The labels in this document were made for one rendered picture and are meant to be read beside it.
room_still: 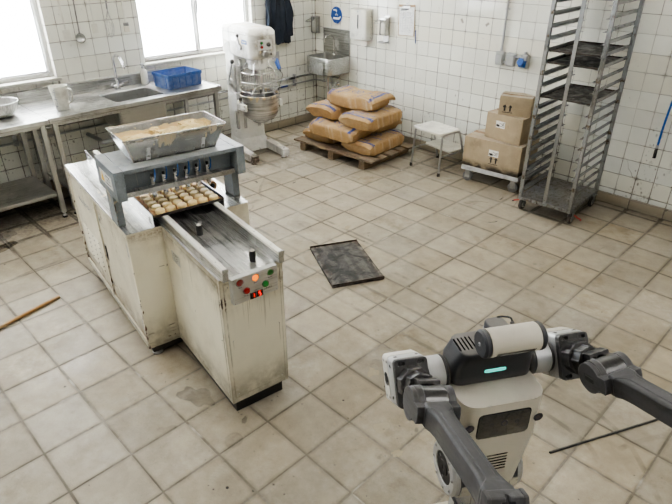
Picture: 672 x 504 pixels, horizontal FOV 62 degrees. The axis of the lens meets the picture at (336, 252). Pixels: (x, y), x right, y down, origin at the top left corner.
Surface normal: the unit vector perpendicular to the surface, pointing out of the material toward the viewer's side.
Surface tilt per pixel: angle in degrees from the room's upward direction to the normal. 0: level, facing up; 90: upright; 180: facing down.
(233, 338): 90
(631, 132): 90
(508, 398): 0
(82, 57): 90
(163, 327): 90
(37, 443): 0
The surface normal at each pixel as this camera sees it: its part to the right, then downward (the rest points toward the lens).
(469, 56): -0.71, 0.35
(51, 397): 0.00, -0.87
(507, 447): 0.22, 0.48
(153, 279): 0.59, 0.40
